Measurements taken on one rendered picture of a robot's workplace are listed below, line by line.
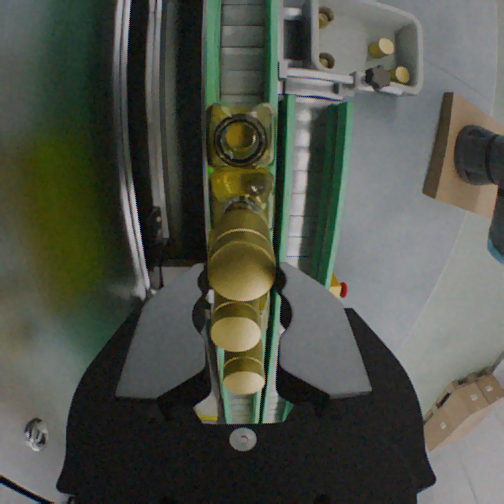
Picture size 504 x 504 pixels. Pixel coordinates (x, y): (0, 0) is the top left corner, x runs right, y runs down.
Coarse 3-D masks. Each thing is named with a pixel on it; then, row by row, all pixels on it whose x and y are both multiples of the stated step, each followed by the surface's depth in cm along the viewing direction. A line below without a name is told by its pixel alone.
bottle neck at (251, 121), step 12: (228, 120) 12; (240, 120) 12; (252, 120) 12; (216, 132) 13; (264, 132) 13; (216, 144) 13; (228, 144) 17; (252, 144) 17; (264, 144) 13; (228, 156) 13; (240, 156) 14; (252, 156) 13
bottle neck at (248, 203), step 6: (234, 198) 19; (240, 198) 19; (246, 198) 19; (228, 204) 19; (234, 204) 18; (240, 204) 17; (246, 204) 17; (252, 204) 18; (228, 210) 17; (252, 210) 17; (258, 210) 18
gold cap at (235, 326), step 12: (216, 300) 18; (228, 300) 17; (252, 300) 18; (216, 312) 17; (228, 312) 16; (240, 312) 16; (252, 312) 17; (216, 324) 16; (228, 324) 16; (240, 324) 16; (252, 324) 16; (216, 336) 17; (228, 336) 17; (240, 336) 17; (252, 336) 17; (228, 348) 17; (240, 348) 17
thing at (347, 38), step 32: (320, 0) 30; (352, 0) 28; (320, 32) 36; (352, 32) 36; (384, 32) 35; (416, 32) 30; (320, 64) 34; (352, 64) 39; (384, 64) 39; (416, 64) 33
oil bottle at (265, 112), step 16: (208, 112) 17; (224, 112) 17; (240, 112) 17; (256, 112) 17; (272, 112) 17; (208, 128) 18; (240, 128) 19; (272, 128) 18; (208, 144) 18; (240, 144) 20; (272, 144) 18; (208, 160) 19; (272, 160) 19
